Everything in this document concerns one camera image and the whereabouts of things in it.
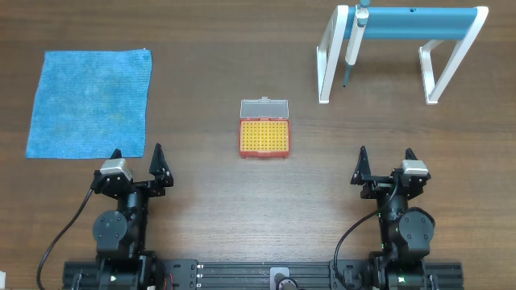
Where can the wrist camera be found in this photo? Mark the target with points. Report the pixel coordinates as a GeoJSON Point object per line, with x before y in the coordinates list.
{"type": "Point", "coordinates": [414, 167]}
{"type": "Point", "coordinates": [116, 167]}

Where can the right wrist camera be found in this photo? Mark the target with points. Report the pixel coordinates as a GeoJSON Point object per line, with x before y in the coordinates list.
{"type": "Point", "coordinates": [414, 167]}

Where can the white pipette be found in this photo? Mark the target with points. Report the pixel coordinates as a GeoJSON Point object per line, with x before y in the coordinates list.
{"type": "Point", "coordinates": [354, 42]}

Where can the mounting rail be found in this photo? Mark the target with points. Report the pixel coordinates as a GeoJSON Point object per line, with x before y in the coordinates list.
{"type": "Point", "coordinates": [242, 276]}

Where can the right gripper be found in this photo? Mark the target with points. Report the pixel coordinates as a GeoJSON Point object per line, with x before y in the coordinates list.
{"type": "Point", "coordinates": [411, 186]}

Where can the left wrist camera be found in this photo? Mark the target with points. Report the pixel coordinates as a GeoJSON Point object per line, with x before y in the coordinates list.
{"type": "Point", "coordinates": [116, 167]}

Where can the white and blue stand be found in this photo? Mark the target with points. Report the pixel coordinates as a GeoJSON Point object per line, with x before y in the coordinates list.
{"type": "Point", "coordinates": [411, 24]}

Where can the blue cloth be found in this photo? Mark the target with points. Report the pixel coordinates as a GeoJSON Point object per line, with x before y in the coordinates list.
{"type": "Point", "coordinates": [88, 104]}

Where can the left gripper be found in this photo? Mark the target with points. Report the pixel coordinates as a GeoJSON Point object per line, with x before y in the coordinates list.
{"type": "Point", "coordinates": [121, 188]}

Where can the red and yellow tip box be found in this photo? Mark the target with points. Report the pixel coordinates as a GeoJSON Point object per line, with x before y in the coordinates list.
{"type": "Point", "coordinates": [264, 139]}

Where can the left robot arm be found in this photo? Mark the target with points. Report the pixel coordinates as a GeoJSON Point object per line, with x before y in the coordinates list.
{"type": "Point", "coordinates": [121, 225]}

